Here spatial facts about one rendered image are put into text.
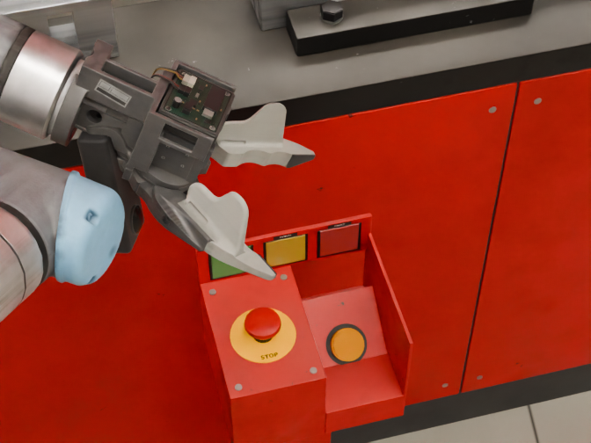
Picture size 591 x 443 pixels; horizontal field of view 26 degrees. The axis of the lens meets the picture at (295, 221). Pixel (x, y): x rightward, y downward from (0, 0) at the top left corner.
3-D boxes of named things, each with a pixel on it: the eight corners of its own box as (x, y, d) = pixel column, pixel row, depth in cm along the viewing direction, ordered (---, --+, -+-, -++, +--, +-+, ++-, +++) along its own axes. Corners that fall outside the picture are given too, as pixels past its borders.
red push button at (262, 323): (249, 357, 138) (248, 338, 136) (241, 327, 141) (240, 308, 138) (285, 349, 139) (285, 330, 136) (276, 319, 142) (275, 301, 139)
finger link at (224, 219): (267, 250, 91) (192, 160, 94) (240, 300, 95) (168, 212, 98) (298, 236, 93) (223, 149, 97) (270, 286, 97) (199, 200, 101)
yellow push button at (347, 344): (331, 364, 147) (335, 364, 145) (325, 331, 147) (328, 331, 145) (364, 357, 148) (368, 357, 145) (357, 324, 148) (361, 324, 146)
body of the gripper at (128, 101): (221, 147, 94) (69, 78, 93) (185, 222, 100) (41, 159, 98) (245, 88, 100) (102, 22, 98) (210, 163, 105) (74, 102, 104)
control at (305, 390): (234, 454, 144) (227, 368, 130) (204, 339, 153) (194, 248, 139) (404, 415, 147) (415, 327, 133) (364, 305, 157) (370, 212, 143)
